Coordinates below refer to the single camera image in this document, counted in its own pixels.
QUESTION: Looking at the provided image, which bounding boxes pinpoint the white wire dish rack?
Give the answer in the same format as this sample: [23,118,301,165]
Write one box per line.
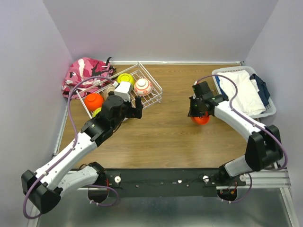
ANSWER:
[76,61,163,119]

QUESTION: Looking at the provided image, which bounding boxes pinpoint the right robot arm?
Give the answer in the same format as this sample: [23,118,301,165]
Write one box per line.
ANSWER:
[188,95,286,185]

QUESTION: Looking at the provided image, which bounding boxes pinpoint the dark blue jeans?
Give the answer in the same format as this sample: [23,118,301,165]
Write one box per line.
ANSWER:
[250,73,270,107]

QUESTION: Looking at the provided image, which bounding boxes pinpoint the orange bowl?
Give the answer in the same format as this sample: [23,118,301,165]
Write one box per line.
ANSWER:
[190,112,210,125]
[84,93,104,112]

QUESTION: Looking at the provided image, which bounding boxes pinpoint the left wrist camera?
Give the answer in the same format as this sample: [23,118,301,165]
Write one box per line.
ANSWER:
[114,81,133,102]

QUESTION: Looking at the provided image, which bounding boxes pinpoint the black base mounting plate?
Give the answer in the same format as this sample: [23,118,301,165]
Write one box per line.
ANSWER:
[94,167,247,198]

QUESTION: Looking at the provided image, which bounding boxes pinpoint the white folded cloth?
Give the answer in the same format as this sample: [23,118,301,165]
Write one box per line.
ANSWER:
[218,70,266,116]

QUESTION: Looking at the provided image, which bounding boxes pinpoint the pink camouflage cloth bag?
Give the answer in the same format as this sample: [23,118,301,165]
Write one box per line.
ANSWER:
[62,57,116,99]

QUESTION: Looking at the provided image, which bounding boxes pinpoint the beige speckled bowl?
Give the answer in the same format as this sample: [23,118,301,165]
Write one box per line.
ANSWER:
[103,86,115,100]

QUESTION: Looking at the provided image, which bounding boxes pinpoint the lavender plastic laundry basket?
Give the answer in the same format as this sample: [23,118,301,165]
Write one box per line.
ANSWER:
[212,66,276,119]

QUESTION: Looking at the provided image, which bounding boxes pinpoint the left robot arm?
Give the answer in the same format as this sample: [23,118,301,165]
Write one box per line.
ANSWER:
[21,95,143,219]

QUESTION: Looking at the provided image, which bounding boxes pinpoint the white bowl with red pattern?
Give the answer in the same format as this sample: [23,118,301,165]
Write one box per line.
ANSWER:
[134,78,153,96]

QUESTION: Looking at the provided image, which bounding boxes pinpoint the yellow-green bowl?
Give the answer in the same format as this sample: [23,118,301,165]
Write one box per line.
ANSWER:
[117,73,135,86]
[92,107,102,118]

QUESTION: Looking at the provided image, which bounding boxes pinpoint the yellow-green bowl at front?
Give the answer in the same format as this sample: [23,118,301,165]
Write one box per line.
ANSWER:
[92,107,102,118]

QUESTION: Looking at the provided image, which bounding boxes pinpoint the yellow-green bowl at back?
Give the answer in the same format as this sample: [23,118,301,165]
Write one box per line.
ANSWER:
[117,73,135,86]

